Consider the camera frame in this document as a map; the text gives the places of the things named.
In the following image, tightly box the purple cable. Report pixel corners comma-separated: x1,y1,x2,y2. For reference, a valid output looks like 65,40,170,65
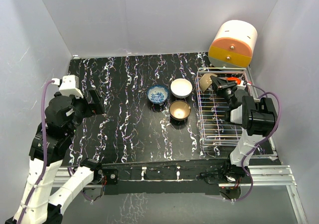
17,79,60,222
241,83,282,202

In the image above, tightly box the black glossy bowl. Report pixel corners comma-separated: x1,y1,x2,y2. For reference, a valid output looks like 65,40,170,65
199,73,217,93

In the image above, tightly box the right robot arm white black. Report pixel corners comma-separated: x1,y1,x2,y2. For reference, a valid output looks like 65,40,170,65
210,76,278,183

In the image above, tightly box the round pastel drawer cabinet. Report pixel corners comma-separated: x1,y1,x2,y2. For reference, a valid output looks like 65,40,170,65
208,20,258,69

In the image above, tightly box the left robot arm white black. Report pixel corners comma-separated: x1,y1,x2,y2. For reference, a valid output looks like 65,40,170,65
6,89,104,224

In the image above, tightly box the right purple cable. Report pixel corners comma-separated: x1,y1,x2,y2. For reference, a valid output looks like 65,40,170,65
241,83,282,202

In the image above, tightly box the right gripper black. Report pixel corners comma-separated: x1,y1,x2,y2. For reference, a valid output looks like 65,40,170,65
209,76,237,109

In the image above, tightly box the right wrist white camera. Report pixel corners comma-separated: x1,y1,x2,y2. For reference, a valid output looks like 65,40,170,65
237,80,252,90

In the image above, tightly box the blue white patterned bowl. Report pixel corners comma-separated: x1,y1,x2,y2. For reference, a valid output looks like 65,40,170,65
147,85,168,105

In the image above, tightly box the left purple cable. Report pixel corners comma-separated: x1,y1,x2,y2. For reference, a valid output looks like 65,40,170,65
17,79,60,222

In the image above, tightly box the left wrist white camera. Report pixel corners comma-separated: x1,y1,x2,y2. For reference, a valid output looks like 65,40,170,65
59,75,83,99

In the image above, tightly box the white wire dish rack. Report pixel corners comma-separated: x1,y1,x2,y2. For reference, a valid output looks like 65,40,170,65
195,67,248,151

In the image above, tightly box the red bowl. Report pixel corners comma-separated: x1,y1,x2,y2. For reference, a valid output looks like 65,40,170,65
227,77,242,85

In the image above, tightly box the wrist white camera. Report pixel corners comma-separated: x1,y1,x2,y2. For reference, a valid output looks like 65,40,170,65
59,75,83,99
237,80,252,90

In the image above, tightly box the brown bowl cream interior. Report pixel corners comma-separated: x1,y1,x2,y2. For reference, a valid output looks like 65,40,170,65
169,100,191,121

